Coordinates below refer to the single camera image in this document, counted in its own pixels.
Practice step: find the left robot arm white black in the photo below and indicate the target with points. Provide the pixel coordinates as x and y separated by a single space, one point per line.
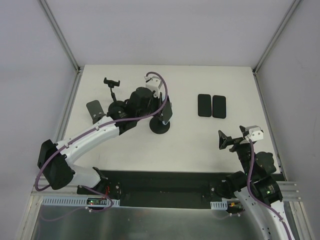
56 161

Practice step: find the aluminium frame rail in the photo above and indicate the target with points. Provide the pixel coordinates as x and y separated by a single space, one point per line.
59 34
277 34

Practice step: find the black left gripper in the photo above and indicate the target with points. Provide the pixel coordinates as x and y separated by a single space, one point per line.
163 107

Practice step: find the aluminium frame rail right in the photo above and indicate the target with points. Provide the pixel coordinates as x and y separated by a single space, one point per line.
277 34

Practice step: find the black round-base phone stand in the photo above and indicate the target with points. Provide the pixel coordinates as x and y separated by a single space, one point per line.
158 127
116 106

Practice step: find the aluminium profile beam right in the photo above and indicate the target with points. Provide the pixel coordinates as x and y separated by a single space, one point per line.
290 191

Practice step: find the white slotted cable duct left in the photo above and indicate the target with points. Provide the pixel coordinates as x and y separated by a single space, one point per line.
70 201

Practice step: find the white slotted cable duct right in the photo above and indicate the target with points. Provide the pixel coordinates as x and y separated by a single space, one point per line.
226 204

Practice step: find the aluminium frame rail left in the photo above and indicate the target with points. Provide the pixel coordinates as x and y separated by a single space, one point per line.
59 34

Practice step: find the small metal folding phone stand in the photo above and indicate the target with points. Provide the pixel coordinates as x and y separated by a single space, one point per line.
95 110

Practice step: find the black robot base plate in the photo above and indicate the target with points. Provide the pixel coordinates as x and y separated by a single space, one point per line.
179 190

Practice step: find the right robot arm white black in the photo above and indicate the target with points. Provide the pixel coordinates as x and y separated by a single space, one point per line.
255 188

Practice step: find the white slotted cable duct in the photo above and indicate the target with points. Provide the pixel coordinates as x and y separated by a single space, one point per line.
70 201
226 204

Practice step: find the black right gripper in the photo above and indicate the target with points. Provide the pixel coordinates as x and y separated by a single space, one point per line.
236 141

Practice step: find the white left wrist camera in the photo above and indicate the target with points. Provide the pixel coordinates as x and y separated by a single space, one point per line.
153 83

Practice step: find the black phone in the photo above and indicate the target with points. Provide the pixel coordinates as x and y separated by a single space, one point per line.
204 105
219 107

